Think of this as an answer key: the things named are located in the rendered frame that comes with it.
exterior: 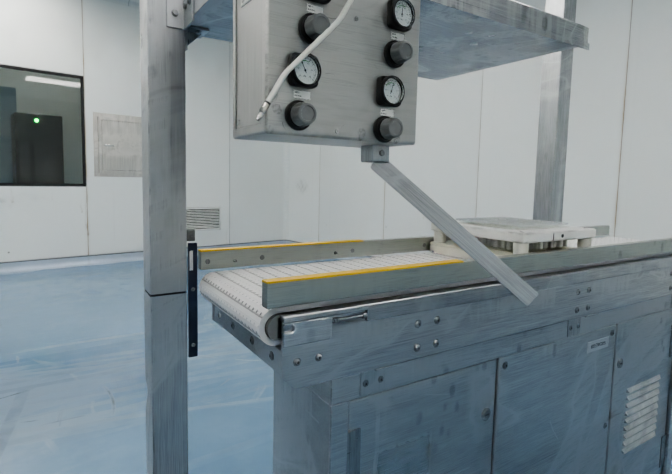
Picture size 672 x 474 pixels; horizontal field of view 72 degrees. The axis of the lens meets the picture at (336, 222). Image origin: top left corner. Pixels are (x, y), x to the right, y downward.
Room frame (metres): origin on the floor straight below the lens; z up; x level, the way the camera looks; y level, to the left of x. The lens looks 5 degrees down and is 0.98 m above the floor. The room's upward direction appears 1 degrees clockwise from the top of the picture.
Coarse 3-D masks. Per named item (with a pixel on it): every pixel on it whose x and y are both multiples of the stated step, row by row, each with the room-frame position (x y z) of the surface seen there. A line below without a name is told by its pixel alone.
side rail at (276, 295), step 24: (648, 240) 1.08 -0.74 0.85; (456, 264) 0.72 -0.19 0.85; (528, 264) 0.82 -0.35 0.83; (552, 264) 0.86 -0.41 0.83; (576, 264) 0.90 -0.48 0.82; (264, 288) 0.55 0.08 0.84; (288, 288) 0.56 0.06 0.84; (312, 288) 0.58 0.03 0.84; (336, 288) 0.60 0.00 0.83; (360, 288) 0.62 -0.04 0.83; (384, 288) 0.64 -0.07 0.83; (408, 288) 0.67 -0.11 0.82
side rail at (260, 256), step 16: (368, 240) 0.97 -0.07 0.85; (384, 240) 0.99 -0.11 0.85; (400, 240) 1.01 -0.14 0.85; (416, 240) 1.04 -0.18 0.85; (432, 240) 1.06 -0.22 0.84; (208, 256) 0.78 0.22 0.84; (224, 256) 0.79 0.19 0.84; (240, 256) 0.81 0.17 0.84; (256, 256) 0.83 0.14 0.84; (272, 256) 0.84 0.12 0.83; (288, 256) 0.86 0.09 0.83; (304, 256) 0.88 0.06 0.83; (320, 256) 0.90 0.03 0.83; (336, 256) 0.92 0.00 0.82; (352, 256) 0.94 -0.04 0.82
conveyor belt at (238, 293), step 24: (576, 240) 1.36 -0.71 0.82; (600, 240) 1.37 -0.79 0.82; (624, 240) 1.38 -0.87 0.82; (312, 264) 0.87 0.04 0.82; (336, 264) 0.88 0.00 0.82; (360, 264) 0.88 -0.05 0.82; (384, 264) 0.89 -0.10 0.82; (600, 264) 0.98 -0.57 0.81; (216, 288) 0.71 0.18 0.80; (240, 288) 0.67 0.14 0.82; (432, 288) 0.72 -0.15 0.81; (240, 312) 0.61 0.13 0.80; (264, 312) 0.57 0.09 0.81; (264, 336) 0.56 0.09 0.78
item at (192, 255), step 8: (192, 248) 0.78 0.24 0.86; (192, 256) 0.77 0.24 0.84; (192, 264) 0.77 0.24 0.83; (192, 272) 0.78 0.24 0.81; (192, 280) 0.78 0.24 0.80; (192, 288) 0.78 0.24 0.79; (192, 296) 0.78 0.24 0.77; (192, 304) 0.78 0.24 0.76; (192, 312) 0.78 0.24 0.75; (192, 320) 0.78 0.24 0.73; (192, 328) 0.78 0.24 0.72; (192, 336) 0.78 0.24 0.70; (192, 344) 0.78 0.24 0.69; (192, 352) 0.78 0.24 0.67
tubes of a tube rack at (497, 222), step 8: (472, 224) 1.01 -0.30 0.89; (480, 224) 0.98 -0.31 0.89; (488, 224) 0.96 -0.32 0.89; (496, 224) 0.95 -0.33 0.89; (504, 224) 0.93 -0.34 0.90; (512, 224) 0.92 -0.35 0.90; (520, 224) 0.94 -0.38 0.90; (528, 224) 0.93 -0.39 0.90; (536, 224) 0.93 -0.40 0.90; (544, 224) 0.95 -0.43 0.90; (552, 224) 0.96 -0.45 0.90; (560, 224) 0.98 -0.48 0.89; (568, 224) 0.99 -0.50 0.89; (480, 240) 0.98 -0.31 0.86; (488, 240) 0.96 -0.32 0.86; (496, 240) 0.95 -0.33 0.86; (488, 248) 0.96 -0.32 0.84; (496, 248) 0.95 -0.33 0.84; (504, 248) 0.93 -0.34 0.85; (512, 248) 0.92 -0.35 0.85; (528, 248) 0.92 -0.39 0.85; (536, 248) 0.93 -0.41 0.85; (544, 248) 0.95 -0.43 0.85; (552, 248) 0.96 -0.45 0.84; (560, 248) 0.97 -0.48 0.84
